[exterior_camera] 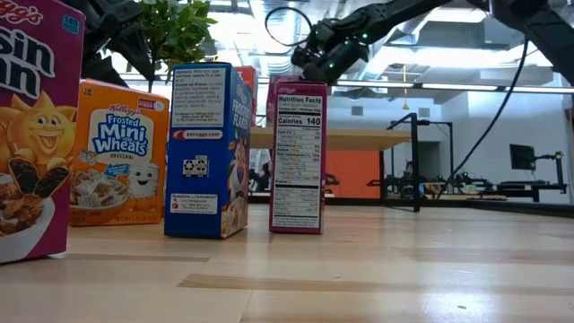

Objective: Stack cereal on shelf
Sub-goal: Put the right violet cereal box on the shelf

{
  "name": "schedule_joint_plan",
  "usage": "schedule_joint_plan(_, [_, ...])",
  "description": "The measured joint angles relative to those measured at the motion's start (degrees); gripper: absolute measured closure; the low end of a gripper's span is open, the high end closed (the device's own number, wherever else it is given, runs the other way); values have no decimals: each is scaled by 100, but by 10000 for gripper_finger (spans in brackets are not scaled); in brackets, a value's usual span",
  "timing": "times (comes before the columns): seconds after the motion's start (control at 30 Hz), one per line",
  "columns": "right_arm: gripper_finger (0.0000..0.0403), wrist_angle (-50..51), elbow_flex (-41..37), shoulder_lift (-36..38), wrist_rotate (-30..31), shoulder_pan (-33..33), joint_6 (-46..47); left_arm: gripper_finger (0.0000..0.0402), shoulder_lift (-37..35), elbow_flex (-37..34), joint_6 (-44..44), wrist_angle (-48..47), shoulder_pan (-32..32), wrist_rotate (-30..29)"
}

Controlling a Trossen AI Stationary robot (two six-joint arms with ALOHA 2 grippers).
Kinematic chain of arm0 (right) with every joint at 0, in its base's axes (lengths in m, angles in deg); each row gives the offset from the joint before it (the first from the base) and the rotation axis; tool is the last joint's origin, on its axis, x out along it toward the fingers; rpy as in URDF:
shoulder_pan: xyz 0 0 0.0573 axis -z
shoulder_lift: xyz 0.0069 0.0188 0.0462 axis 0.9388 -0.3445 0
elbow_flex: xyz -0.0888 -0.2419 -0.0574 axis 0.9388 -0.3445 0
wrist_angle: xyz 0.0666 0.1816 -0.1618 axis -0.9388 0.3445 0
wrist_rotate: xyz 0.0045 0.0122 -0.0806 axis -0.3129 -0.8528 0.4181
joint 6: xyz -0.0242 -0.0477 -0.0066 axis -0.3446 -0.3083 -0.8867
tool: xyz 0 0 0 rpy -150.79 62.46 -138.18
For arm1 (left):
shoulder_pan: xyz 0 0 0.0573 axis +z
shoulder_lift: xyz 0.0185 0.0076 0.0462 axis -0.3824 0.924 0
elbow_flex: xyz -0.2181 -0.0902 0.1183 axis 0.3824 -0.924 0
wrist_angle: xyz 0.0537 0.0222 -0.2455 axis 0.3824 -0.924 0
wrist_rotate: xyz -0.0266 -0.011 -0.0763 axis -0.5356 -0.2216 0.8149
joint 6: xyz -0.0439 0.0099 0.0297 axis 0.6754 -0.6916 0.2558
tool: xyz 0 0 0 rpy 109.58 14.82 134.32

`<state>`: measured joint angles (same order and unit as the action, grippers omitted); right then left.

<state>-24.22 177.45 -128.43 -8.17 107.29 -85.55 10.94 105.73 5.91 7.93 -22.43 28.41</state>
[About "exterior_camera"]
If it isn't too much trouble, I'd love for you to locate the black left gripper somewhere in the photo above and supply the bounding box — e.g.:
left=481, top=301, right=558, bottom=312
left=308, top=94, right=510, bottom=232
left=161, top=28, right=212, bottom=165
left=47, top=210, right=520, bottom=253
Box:
left=82, top=0, right=156, bottom=87

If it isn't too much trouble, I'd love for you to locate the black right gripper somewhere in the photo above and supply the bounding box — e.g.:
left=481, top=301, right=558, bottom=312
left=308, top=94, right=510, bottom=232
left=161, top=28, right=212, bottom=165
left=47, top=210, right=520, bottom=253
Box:
left=293, top=17, right=371, bottom=85

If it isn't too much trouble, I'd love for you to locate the orange Frosted Mini-Wheats cereal box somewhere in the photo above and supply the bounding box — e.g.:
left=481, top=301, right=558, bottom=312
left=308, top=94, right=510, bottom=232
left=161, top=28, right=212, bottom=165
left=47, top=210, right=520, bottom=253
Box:
left=66, top=79, right=170, bottom=227

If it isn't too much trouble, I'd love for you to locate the red Froot Loops cereal box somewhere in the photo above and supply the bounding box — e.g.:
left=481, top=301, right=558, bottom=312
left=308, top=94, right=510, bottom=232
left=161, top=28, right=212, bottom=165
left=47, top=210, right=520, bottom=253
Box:
left=234, top=65, right=259, bottom=128

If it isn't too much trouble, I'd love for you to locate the blue Frosted Flakes cereal box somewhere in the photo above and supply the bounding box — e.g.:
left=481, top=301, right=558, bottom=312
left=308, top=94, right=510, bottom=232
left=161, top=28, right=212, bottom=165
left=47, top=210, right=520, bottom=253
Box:
left=163, top=62, right=253, bottom=240

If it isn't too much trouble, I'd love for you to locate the green leafy small tree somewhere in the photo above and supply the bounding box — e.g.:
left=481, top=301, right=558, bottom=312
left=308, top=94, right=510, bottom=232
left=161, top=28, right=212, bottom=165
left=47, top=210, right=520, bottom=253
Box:
left=100, top=0, right=220, bottom=94

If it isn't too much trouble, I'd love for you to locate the orange partition panel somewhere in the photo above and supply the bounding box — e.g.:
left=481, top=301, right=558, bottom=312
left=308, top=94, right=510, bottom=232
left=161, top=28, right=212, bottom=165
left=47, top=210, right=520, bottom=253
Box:
left=325, top=150, right=381, bottom=199

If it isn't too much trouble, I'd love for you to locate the person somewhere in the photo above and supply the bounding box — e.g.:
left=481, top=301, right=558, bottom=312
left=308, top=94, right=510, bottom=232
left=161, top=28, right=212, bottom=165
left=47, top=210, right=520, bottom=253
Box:
left=402, top=160, right=427, bottom=198
left=250, top=160, right=272, bottom=194

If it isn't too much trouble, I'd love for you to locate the long ceiling light strip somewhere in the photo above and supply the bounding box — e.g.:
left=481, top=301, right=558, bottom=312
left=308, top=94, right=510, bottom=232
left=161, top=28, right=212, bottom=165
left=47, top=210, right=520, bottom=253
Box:
left=335, top=80, right=574, bottom=94

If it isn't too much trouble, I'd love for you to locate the black computer monitor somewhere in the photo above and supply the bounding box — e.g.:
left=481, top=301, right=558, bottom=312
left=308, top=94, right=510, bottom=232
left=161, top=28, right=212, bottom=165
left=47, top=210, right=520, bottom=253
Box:
left=509, top=144, right=537, bottom=170

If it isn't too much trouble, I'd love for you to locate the black office desk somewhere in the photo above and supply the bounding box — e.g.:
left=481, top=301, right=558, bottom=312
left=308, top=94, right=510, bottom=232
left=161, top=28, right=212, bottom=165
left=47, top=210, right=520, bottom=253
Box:
left=495, top=180, right=569, bottom=203

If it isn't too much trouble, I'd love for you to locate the silver ribbed ventilation duct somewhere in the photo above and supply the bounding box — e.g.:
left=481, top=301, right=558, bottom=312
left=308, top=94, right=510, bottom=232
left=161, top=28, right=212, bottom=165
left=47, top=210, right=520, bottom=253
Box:
left=259, top=0, right=297, bottom=78

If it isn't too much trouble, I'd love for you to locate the wooden shelf with black frame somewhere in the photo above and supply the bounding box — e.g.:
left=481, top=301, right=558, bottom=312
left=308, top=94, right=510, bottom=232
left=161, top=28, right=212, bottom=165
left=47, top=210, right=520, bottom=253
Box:
left=248, top=111, right=454, bottom=214

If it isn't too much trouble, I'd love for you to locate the yellow hanging ceiling cord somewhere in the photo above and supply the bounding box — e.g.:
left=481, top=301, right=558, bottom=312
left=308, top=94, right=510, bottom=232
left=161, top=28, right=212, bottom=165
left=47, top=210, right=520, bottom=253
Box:
left=401, top=64, right=410, bottom=111

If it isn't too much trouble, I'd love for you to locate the looped black right wrist cable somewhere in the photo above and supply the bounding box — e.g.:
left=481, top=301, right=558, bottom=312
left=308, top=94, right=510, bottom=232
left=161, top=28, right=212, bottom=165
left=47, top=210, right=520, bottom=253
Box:
left=264, top=6, right=315, bottom=48

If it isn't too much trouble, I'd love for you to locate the grey rectangular ceiling duct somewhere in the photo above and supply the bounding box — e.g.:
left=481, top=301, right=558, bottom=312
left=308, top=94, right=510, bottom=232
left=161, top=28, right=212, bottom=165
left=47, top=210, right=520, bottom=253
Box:
left=430, top=20, right=492, bottom=48

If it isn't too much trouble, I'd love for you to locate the long black right arm cable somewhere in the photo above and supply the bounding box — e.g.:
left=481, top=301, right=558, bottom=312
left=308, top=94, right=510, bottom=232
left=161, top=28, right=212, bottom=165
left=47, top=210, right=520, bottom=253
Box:
left=435, top=35, right=530, bottom=199

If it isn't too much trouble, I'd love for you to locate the black aluminium table frame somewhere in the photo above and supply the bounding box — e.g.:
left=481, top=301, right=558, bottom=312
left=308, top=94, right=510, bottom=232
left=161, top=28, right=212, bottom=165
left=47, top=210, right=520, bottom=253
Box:
left=248, top=195, right=574, bottom=220

